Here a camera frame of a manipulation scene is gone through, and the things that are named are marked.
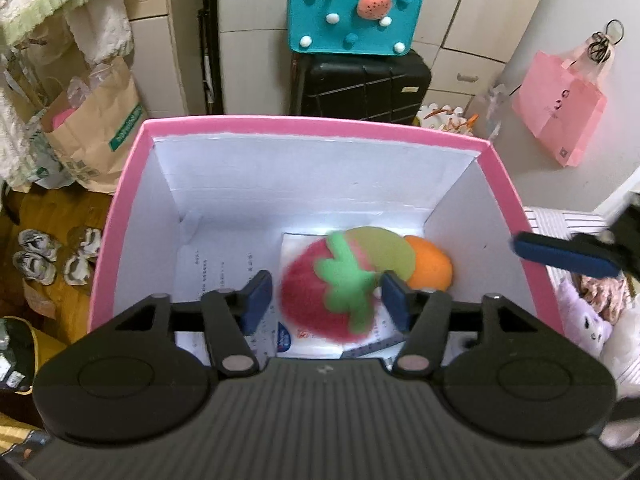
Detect black pole stand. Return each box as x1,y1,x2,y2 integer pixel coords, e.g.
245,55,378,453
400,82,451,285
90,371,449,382
196,0,224,116

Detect clear plastic bag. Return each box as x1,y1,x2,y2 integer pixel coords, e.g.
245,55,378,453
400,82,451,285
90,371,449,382
479,81,521,142

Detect teal felt tote bag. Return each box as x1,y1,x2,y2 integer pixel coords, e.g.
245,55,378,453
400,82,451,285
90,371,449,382
287,0,426,57

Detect white green plastic bag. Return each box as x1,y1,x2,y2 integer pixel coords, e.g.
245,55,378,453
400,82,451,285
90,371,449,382
27,150,76,190

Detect pink floral cloth pouch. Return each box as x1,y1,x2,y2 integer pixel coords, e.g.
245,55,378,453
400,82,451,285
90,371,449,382
579,274,635,312

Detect orange plush ball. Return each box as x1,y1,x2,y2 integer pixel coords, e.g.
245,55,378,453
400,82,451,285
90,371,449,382
403,234,455,291

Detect white cat plush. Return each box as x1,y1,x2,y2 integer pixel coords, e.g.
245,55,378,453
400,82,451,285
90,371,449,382
596,304,640,402

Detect yellow striped blanket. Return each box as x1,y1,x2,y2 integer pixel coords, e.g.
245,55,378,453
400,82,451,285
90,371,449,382
0,412,51,461

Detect striped tablecloth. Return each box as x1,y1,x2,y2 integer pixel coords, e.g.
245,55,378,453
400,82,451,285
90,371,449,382
522,206,640,306

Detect green plush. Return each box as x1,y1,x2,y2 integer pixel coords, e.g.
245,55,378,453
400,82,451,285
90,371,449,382
344,226,417,287

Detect fluffy white green robe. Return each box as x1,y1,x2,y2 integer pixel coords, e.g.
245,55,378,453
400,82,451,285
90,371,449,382
0,0,137,188

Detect white orange scalloped item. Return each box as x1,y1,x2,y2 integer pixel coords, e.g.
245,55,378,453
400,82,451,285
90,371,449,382
416,103,476,134

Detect black suitcase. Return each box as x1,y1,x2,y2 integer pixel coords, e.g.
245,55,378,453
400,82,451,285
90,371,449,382
289,49,433,126

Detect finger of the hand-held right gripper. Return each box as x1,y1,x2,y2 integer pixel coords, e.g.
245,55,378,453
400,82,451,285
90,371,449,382
512,232,624,279

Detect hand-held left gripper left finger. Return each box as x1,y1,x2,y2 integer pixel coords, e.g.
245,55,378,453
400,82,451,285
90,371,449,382
106,269,274,377

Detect grey wardrobe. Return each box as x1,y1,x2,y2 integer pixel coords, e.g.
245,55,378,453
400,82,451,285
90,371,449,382
217,0,558,126

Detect white paper sheet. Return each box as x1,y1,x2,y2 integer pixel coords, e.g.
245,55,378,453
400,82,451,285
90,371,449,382
176,212,286,356

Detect dark bag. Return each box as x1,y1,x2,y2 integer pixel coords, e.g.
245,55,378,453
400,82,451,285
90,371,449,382
0,315,57,394

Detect pink shopping bag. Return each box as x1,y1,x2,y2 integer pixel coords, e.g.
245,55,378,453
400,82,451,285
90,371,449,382
511,49,609,169

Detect beige cabinet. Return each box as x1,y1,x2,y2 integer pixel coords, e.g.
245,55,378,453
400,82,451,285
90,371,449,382
117,0,206,117

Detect brown paper bag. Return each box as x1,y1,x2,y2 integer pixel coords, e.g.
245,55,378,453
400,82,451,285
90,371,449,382
41,55,149,194

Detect red strawberry plush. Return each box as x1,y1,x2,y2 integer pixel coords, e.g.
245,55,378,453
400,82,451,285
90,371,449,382
279,232,387,344

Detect black hair ties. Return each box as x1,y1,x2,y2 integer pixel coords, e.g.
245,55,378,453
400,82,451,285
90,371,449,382
586,19,626,63

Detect purple plush toy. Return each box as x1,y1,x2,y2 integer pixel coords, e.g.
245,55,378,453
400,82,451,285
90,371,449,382
556,279,614,357

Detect pink cardboard box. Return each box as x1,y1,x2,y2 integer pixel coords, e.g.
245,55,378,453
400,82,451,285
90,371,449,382
87,114,567,363

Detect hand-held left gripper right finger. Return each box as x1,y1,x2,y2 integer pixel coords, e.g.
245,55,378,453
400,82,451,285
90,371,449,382
380,270,539,377

